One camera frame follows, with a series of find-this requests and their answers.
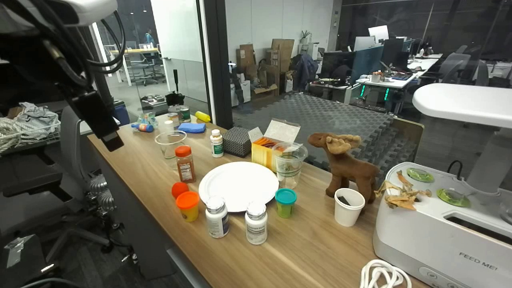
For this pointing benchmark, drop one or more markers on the white arched lamp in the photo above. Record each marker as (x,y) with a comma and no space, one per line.
(464,104)

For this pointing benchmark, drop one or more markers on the grey foam floor mat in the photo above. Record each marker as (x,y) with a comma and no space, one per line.
(320,114)

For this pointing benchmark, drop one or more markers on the brown dried plant pieces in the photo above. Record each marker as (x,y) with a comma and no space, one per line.
(400,197)

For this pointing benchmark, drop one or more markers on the white table behind glass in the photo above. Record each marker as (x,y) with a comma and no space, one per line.
(139,50)

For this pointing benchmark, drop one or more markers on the white office desk green legs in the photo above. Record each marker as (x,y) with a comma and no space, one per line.
(388,80)

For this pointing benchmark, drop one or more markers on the small black stand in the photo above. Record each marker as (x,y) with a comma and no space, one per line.
(174,99)

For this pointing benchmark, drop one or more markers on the red plush ball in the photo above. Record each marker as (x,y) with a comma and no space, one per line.
(179,187)

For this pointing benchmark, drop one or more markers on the small white bottle green label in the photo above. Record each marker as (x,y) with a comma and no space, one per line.
(216,144)

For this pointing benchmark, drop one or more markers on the grey background office chair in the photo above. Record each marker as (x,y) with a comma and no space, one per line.
(454,64)

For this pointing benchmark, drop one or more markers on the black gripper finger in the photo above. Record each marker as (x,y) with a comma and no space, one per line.
(113,141)

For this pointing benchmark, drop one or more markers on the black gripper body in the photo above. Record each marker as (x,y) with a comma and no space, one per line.
(92,109)

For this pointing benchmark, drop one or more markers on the brown moose plush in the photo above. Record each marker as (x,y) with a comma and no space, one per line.
(348,168)

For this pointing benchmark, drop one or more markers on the white computer monitor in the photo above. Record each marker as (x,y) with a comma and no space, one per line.
(377,32)

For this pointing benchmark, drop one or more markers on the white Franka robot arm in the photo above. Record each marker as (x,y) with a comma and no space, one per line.
(80,8)

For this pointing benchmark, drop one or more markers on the stacked cardboard boxes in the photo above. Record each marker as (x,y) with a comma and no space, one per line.
(280,53)

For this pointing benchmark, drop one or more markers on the orange lid yellow dough can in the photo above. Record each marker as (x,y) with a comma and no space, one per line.
(187,205)

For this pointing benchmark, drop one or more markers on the white countertop appliance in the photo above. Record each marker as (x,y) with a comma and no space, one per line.
(425,240)

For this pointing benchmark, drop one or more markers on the small colourful toy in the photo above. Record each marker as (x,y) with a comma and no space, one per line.
(142,126)

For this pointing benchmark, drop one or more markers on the clear plastic cup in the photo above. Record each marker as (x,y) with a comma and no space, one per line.
(169,146)
(289,168)

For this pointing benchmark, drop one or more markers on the white paper cup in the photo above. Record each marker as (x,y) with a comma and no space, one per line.
(348,210)

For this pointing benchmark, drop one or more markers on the small white cup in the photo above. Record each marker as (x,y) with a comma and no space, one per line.
(168,128)

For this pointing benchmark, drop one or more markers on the white paper plate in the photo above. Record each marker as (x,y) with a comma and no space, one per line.
(236,186)

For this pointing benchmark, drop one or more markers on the yellow mustard bottle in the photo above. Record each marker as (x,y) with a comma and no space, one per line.
(201,115)

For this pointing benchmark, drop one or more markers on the pile of light cloth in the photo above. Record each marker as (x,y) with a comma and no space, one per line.
(28,125)

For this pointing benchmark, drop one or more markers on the small green can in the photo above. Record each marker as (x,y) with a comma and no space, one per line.
(184,114)

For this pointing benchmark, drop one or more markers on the dark panel tan edge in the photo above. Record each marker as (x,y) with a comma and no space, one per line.
(408,138)

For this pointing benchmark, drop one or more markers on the white pill bottle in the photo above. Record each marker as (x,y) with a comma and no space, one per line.
(216,218)
(256,224)

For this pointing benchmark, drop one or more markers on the spice bottle orange cap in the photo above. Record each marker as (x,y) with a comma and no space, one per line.
(185,170)

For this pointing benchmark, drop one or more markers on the teal lid dough can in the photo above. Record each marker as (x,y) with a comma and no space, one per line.
(284,205)

